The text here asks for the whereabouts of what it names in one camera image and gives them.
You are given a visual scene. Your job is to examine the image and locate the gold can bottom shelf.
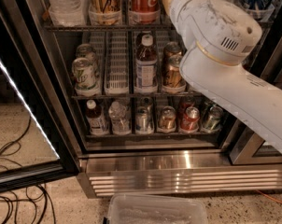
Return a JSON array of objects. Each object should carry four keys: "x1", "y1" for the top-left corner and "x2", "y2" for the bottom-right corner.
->
[{"x1": 158, "y1": 106, "x2": 176, "y2": 133}]

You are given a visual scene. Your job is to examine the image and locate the clear water bottle top left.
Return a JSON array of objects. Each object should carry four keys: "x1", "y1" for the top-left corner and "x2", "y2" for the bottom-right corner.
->
[{"x1": 49, "y1": 0, "x2": 88, "y2": 27}]

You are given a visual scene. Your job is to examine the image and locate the green can bottom shelf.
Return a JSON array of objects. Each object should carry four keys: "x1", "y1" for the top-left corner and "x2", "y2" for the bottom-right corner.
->
[{"x1": 201, "y1": 105, "x2": 223, "y2": 133}]

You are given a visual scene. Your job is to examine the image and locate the rear 7up can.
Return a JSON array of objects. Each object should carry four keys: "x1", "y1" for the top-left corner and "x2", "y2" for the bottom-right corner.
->
[{"x1": 76, "y1": 43, "x2": 99, "y2": 77}]

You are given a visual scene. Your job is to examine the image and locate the clear plastic bin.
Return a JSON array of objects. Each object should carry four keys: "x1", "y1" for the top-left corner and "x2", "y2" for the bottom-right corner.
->
[{"x1": 105, "y1": 194, "x2": 208, "y2": 224}]

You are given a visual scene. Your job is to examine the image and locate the black glass fridge door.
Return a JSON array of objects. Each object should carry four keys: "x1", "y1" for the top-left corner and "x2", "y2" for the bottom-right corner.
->
[{"x1": 0, "y1": 5, "x2": 78, "y2": 193}]

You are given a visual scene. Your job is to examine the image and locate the red can bottom shelf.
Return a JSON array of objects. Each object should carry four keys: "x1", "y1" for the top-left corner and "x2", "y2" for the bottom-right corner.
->
[{"x1": 179, "y1": 106, "x2": 200, "y2": 133}]

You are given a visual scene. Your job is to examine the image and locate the front gold can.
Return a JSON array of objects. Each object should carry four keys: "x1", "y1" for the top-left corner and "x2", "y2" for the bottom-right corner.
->
[{"x1": 162, "y1": 55, "x2": 186, "y2": 93}]

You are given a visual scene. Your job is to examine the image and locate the silver can bottom shelf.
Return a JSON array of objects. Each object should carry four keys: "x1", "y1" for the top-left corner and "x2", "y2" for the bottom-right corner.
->
[{"x1": 135, "y1": 106, "x2": 154, "y2": 134}]

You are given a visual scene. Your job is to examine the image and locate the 7up can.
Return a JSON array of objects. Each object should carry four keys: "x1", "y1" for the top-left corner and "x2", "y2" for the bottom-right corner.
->
[
  {"x1": 72, "y1": 58, "x2": 96, "y2": 96},
  {"x1": 76, "y1": 43, "x2": 99, "y2": 77}
]

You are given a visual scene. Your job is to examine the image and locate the gold can shelf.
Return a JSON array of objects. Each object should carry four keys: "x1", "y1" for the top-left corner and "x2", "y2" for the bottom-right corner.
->
[
  {"x1": 89, "y1": 0, "x2": 121, "y2": 25},
  {"x1": 158, "y1": 106, "x2": 176, "y2": 133}
]

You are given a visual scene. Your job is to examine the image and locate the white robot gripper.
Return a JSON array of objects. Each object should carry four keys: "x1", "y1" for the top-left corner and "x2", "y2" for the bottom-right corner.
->
[{"x1": 162, "y1": 0, "x2": 262, "y2": 65}]

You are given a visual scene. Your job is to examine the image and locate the rear gold can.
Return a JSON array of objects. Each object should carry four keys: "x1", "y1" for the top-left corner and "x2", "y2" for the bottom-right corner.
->
[{"x1": 163, "y1": 41, "x2": 182, "y2": 63}]

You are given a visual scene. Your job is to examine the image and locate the red coca-cola can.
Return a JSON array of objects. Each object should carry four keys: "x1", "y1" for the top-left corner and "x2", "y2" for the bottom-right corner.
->
[{"x1": 131, "y1": 0, "x2": 159, "y2": 23}]

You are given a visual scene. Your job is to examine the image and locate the black floor cables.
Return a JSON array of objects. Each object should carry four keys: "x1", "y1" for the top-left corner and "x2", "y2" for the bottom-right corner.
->
[{"x1": 0, "y1": 115, "x2": 57, "y2": 224}]

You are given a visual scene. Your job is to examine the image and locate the stainless steel fridge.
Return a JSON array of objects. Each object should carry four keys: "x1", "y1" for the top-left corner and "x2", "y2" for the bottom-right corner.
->
[{"x1": 0, "y1": 0, "x2": 282, "y2": 198}]

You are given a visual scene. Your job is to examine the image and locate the gold can top shelf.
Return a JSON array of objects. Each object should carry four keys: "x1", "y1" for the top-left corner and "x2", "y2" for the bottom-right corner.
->
[{"x1": 89, "y1": 0, "x2": 121, "y2": 25}]

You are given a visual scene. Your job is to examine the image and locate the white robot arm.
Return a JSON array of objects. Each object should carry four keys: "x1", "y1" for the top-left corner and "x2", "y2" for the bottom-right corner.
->
[{"x1": 170, "y1": 0, "x2": 282, "y2": 153}]

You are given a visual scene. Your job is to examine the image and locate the small tea bottle bottom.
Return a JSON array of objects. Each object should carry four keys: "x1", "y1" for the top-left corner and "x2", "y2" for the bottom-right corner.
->
[{"x1": 86, "y1": 99, "x2": 108, "y2": 135}]

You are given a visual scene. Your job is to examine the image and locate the orange floor cable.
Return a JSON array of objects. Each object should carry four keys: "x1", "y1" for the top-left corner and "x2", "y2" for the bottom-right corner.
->
[{"x1": 256, "y1": 189, "x2": 282, "y2": 207}]

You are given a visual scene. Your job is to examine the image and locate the tea bottle white cap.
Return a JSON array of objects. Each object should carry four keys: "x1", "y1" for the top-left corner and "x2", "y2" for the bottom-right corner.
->
[{"x1": 135, "y1": 34, "x2": 158, "y2": 93}]

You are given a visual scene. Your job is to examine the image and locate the front 7up can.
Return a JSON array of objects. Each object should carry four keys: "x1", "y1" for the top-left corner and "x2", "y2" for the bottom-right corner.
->
[{"x1": 72, "y1": 58, "x2": 96, "y2": 96}]

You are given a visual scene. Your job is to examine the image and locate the small water bottle bottom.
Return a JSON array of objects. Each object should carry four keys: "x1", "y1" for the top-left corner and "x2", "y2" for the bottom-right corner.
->
[{"x1": 108, "y1": 101, "x2": 131, "y2": 135}]

